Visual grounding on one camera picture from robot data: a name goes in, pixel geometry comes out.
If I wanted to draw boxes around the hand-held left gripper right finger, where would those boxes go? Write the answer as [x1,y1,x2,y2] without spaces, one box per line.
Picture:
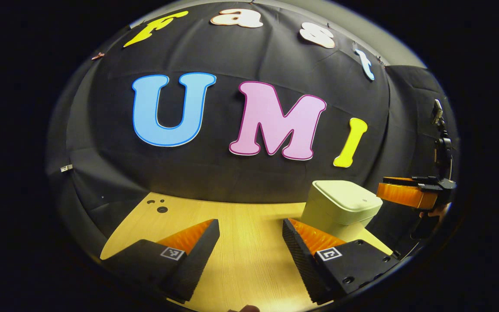
[282,218,399,304]

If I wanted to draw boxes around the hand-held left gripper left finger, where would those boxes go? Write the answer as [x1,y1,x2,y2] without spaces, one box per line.
[101,219,220,304]

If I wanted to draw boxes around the green desktop garbage bin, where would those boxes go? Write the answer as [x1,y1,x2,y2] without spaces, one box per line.
[300,180,383,243]

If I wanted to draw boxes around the wooden desktop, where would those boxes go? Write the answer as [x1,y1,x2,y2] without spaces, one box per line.
[100,193,393,312]

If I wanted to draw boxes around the black backdrop cloth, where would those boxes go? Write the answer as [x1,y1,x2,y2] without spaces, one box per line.
[46,0,458,260]

